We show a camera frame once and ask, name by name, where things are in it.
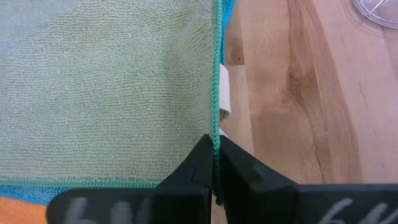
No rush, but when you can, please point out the green microfiber towel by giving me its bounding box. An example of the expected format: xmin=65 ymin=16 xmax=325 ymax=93
xmin=0 ymin=0 xmax=233 ymax=206

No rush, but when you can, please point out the blue microfiber towel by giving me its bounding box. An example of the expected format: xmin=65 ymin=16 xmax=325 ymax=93
xmin=0 ymin=0 xmax=236 ymax=207

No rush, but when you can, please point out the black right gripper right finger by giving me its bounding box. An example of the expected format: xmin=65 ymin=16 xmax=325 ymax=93
xmin=218 ymin=135 xmax=398 ymax=224

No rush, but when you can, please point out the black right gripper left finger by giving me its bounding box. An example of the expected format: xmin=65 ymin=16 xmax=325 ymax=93
xmin=45 ymin=134 xmax=216 ymax=224

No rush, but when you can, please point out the clear plastic bin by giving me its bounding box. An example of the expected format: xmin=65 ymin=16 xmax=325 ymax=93
xmin=352 ymin=0 xmax=398 ymax=30

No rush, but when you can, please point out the orange microfiber towel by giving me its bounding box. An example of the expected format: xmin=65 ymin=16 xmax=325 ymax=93
xmin=0 ymin=196 xmax=50 ymax=224

